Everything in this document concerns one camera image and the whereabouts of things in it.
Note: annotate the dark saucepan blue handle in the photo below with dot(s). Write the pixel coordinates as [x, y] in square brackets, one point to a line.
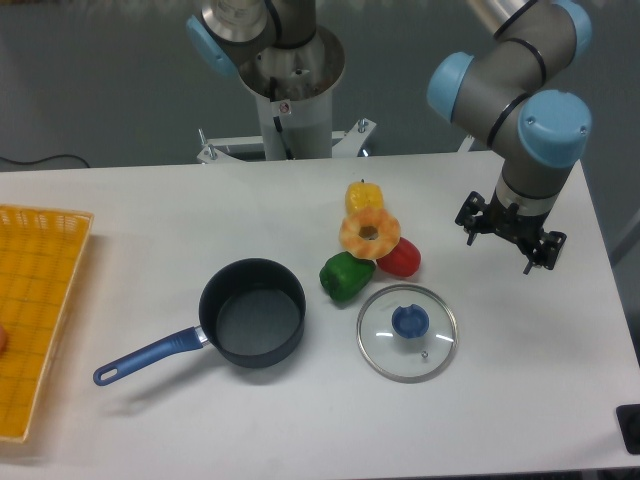
[252, 311]

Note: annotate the glass lid blue knob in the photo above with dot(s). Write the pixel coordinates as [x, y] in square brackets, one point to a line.
[407, 333]

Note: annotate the red bell pepper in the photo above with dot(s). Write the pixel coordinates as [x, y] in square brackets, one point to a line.
[403, 261]

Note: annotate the yellow bell pepper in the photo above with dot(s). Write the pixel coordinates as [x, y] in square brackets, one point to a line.
[361, 195]

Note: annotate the orange woven basket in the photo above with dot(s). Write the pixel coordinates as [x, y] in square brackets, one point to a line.
[41, 250]

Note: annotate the black object table edge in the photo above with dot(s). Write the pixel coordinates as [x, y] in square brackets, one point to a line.
[628, 417]

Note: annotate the green bell pepper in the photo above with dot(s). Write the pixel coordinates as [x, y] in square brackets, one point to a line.
[343, 276]

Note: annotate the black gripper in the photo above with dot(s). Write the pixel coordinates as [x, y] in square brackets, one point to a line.
[517, 219]

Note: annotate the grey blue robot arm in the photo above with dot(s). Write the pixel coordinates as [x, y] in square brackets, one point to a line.
[501, 99]

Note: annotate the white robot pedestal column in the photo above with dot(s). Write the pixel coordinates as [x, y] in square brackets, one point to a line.
[293, 92]

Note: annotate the glazed orange donut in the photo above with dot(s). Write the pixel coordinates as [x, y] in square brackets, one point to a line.
[369, 233]

